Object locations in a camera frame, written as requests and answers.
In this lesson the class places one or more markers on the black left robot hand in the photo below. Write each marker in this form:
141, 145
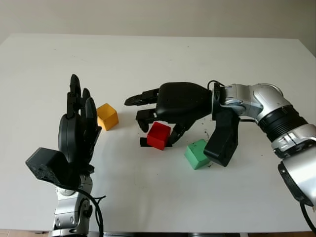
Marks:
71, 133

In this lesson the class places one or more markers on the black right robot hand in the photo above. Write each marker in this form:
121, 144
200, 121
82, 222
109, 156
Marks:
182, 101

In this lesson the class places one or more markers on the green wooden block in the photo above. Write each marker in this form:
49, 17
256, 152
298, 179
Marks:
196, 155

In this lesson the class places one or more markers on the red wooden block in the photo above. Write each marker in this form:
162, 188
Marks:
159, 135

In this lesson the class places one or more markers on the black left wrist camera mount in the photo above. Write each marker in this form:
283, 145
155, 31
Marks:
47, 163

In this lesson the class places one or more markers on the black tape marker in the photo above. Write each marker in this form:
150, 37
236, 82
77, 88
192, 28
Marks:
143, 142

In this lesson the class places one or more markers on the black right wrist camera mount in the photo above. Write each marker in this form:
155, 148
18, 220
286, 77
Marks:
223, 140

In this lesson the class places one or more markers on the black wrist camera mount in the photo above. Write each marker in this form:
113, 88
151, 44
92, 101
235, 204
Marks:
223, 140
47, 163

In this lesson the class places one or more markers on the yellow wooden block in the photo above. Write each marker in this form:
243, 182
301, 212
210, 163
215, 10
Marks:
107, 117

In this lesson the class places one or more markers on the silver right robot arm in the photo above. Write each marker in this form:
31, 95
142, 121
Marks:
276, 108

